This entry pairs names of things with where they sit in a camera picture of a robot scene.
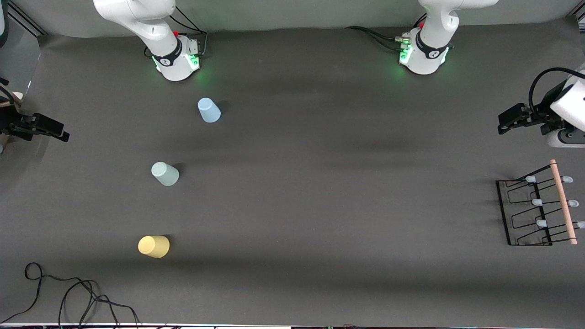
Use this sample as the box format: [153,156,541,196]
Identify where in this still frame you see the black wire cup holder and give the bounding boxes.
[496,159,585,246]

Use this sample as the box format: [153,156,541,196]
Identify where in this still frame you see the pale green plastic cup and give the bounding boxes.
[151,161,180,186]

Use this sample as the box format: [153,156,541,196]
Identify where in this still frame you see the yellow plastic cup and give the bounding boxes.
[138,235,170,259]

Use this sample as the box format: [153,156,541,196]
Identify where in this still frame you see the light blue plastic cup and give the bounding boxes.
[197,97,221,123]

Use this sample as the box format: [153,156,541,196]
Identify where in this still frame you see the beige cardboard box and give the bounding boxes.
[0,91,23,108]

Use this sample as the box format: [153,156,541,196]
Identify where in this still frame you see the dark grey table mat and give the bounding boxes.
[0,17,585,327]

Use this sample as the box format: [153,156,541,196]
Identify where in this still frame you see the black metal frame rail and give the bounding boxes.
[7,2,47,36]

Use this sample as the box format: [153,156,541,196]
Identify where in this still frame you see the thin black looped cable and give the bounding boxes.
[58,280,141,329]
[0,262,99,324]

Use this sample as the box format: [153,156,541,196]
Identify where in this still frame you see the black left arm base cables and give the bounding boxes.
[345,14,428,52]

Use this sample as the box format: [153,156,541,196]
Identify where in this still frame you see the black arm base cables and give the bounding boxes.
[144,5,209,60]
[345,14,428,52]

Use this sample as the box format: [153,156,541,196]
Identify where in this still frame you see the black right arm base cables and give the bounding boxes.
[144,5,209,60]

